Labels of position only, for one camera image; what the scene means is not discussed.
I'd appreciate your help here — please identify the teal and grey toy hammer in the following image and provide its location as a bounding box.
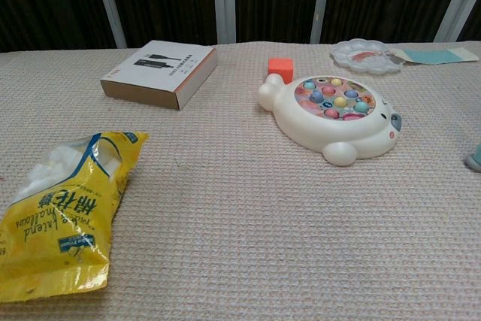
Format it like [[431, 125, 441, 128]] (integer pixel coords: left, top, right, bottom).
[[464, 147, 481, 172]]

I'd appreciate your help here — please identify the white whack-a-mole toy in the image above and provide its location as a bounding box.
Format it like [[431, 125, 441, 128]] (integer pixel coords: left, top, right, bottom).
[[257, 72, 404, 167]]

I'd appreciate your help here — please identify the beige woven tablecloth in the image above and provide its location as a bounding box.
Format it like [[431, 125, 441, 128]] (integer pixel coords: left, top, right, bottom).
[[0, 41, 481, 321]]

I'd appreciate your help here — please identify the orange cube block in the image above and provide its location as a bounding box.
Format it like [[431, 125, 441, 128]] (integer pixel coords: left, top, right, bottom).
[[268, 57, 294, 85]]

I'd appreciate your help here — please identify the white flower paint palette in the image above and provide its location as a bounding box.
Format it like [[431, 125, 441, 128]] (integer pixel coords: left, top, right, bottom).
[[330, 39, 405, 74]]

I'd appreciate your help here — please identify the yellow marshmallow bag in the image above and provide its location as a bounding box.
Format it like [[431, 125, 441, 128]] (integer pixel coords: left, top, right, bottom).
[[0, 131, 150, 304]]

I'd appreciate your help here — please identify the teal and cream paper card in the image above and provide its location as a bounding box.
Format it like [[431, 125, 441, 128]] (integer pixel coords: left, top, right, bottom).
[[389, 46, 481, 65]]

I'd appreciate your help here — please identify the white usb cable box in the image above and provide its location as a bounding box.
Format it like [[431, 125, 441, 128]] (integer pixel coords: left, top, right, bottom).
[[99, 39, 219, 111]]

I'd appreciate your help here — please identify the white metal frame post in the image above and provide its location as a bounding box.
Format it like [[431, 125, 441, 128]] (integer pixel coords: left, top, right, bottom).
[[89, 0, 128, 50], [309, 0, 334, 45], [211, 0, 236, 45], [437, 0, 481, 43]]

